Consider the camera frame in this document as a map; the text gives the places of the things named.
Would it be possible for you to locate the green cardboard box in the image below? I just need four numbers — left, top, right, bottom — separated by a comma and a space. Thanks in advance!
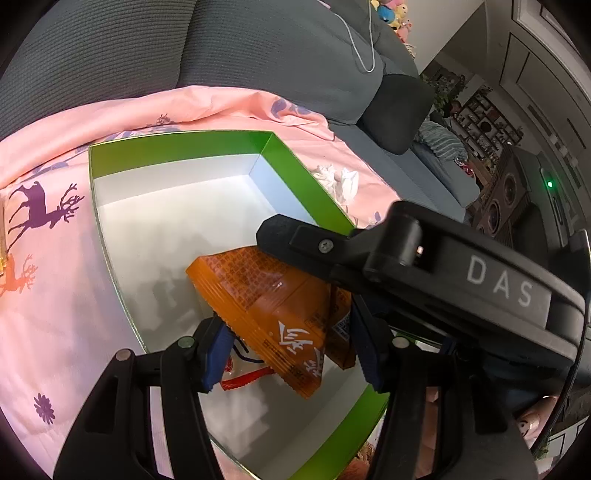
88, 130, 391, 480

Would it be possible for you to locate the potted plant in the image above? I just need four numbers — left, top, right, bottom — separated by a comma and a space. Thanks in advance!
420, 71, 467, 112

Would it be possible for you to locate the red and white snack packet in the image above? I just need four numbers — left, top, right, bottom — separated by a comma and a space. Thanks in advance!
219, 339, 278, 391

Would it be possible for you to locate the crumpled white tissue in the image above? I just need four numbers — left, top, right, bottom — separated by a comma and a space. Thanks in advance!
309, 161, 361, 206

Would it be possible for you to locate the pile of plush toys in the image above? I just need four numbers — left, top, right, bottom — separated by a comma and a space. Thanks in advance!
369, 0, 415, 45

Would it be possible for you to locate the striped pillow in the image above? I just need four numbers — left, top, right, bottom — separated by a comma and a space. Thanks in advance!
416, 122, 469, 162

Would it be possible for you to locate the orange snack packet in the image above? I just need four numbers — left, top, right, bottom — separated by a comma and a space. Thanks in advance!
185, 247, 358, 398

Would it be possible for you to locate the display shelf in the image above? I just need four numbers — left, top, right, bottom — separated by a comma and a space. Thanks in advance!
455, 83, 525, 148

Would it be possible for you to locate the grey sofa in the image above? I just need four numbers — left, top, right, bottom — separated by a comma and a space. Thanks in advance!
0, 0, 481, 222

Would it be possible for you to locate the black cable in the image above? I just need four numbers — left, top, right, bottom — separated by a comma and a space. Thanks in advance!
538, 318, 591, 457

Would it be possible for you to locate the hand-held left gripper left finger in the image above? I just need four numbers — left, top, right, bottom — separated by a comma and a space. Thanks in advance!
53, 318, 237, 480

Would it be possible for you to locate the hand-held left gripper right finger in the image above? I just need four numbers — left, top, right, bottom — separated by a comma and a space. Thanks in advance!
348, 295, 540, 480

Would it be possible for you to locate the pink deer print blanket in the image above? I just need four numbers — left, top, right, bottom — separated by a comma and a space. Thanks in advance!
0, 85, 444, 480

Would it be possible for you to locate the white cabinet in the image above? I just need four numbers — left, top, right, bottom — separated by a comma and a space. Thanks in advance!
485, 0, 591, 153

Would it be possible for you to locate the black cushion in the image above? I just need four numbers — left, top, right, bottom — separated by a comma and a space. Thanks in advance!
358, 73, 435, 155

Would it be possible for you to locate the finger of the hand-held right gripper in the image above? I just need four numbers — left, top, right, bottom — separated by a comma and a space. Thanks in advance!
255, 213, 371, 290

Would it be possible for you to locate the person's right hand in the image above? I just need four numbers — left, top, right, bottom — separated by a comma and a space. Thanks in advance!
515, 394, 561, 446

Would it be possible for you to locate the white cable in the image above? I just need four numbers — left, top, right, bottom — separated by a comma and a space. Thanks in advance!
329, 0, 378, 73

